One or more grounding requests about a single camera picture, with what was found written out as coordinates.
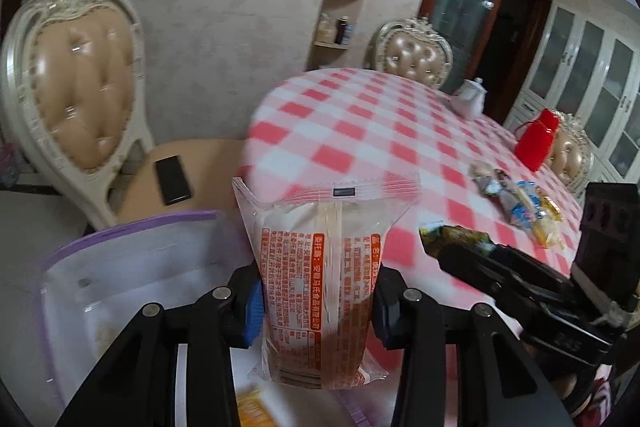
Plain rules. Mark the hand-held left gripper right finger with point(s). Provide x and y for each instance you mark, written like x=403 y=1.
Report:
x=381 y=313

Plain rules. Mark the wooden corner shelf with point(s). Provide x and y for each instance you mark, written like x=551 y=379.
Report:
x=340 y=7

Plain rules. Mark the black smartphone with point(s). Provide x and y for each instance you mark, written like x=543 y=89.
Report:
x=172 y=179

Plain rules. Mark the cream tufted chair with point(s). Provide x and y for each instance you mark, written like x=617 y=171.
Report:
x=567 y=157
x=412 y=57

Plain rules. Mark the red gift bag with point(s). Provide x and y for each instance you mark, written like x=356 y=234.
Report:
x=535 y=142

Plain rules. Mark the white glass-front cabinet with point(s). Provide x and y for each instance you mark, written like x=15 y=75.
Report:
x=590 y=72

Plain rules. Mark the dark bottle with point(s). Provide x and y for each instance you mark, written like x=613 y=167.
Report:
x=344 y=32

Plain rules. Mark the brown glass door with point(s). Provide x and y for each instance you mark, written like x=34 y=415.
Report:
x=475 y=7

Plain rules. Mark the blue white snack packet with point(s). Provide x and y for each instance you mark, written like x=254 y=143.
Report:
x=520 y=204

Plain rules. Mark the grey wrapped snack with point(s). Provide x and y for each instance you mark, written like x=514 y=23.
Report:
x=487 y=177

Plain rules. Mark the cream chair with phone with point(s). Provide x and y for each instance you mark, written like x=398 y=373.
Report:
x=85 y=82

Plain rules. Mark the red white checkered tablecloth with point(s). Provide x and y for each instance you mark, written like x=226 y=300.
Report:
x=350 y=132

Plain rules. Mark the white teapot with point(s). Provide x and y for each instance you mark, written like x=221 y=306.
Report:
x=471 y=99

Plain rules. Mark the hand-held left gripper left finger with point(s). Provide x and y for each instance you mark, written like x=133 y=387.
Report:
x=252 y=313

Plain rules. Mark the beige food jar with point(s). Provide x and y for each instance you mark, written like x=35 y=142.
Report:
x=326 y=29

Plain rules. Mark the pink purple bag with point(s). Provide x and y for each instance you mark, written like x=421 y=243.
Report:
x=7 y=164

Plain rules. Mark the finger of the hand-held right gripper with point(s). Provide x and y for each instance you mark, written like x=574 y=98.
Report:
x=535 y=264
x=475 y=272

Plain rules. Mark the orange snack packet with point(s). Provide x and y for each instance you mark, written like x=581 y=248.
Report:
x=250 y=409

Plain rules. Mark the clear orange-print snack packet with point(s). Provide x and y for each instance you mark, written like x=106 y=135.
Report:
x=320 y=282

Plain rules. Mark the purple-rimmed translucent storage box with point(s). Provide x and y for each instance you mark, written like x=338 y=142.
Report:
x=150 y=267

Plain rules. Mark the yellow green snack packet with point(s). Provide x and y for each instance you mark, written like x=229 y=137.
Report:
x=455 y=237

